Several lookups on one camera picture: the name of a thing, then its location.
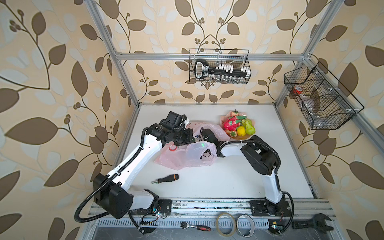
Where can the clear tape roll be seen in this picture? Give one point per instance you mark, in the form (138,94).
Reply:
(225,225)

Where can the black orange screwdriver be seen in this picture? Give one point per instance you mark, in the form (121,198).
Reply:
(168,179)

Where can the black wire basket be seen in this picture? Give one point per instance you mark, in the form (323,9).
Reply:
(237,58)
(339,104)

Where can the black adjustable wrench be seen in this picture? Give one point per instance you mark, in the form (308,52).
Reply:
(318,222)

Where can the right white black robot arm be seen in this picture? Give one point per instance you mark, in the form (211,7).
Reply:
(266,162)

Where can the black socket set holder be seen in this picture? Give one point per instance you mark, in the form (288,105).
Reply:
(202,70)

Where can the centre black wire basket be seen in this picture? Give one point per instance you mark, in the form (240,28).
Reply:
(237,58)

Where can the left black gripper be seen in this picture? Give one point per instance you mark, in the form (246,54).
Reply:
(189,139)

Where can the right black wire basket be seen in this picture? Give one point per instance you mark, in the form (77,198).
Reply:
(339,104)

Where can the grey tape roll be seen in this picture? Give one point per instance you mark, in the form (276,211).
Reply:
(246,226)

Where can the yellow lemon toy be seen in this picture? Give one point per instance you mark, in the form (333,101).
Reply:
(241,131)

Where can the green pear toy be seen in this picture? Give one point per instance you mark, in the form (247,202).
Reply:
(249,128)

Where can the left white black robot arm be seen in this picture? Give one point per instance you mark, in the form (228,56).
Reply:
(111,191)

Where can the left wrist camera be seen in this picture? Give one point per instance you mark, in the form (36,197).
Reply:
(176,121)

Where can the pink dragon fruit toy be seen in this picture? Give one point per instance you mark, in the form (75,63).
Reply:
(233,123)

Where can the red-capped plastic bottle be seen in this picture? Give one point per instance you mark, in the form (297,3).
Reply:
(310,105)

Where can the orange fruit plate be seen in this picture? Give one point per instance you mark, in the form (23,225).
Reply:
(228,115)

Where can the red-handled ratchet wrench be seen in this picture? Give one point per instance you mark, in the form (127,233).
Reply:
(185,225)

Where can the pink plastic fruit-print bag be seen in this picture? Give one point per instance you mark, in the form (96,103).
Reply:
(198,154)

